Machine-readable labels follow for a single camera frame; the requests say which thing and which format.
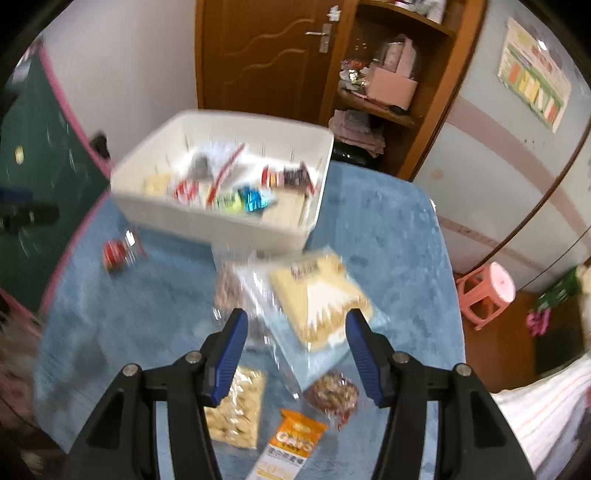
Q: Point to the blue fuzzy table cover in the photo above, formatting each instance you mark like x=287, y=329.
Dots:
x=385, y=229

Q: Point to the wooden corner shelf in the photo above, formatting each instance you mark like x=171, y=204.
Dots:
x=388, y=139

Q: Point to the red black snack packet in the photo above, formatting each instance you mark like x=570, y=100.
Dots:
x=291, y=178

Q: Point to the large clear bread bag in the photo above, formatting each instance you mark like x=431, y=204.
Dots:
x=296, y=306

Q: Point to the white patterned bed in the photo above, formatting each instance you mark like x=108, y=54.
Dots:
x=550, y=417

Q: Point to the pink plastic stool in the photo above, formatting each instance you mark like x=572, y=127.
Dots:
x=485, y=293

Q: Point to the brown wooden door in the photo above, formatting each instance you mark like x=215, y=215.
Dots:
x=278, y=58

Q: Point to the grey sliding wardrobe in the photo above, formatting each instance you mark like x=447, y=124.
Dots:
x=507, y=187

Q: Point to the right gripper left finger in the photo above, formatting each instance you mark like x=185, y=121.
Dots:
x=118, y=440

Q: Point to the clear bag pale crackers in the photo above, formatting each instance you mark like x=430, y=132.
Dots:
x=235, y=421

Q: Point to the pink basket on shelf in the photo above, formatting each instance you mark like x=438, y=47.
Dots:
x=392, y=78

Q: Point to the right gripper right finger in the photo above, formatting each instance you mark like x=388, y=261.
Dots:
x=475, y=440

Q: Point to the colourful wall poster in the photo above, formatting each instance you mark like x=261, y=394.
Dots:
x=530, y=72

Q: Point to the chocolate snack packet white red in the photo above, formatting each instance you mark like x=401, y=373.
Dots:
x=198, y=176

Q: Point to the white plastic storage bin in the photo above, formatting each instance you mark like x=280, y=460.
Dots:
x=241, y=180

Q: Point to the beige wafer bar packet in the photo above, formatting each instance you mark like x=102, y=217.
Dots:
x=287, y=210

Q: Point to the dark bedside cabinet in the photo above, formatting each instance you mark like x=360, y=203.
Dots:
x=558, y=336

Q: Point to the red round snack packet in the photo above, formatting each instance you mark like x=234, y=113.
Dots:
x=119, y=254

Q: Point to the orange oats bar packet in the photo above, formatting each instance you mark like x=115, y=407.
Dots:
x=290, y=447

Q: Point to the green chalkboard pink frame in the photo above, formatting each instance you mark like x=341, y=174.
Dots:
x=44, y=150

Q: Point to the small nut snack packet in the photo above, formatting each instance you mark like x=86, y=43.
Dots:
x=336, y=396

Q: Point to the green pineapple cake packet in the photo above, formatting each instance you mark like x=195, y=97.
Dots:
x=229, y=202

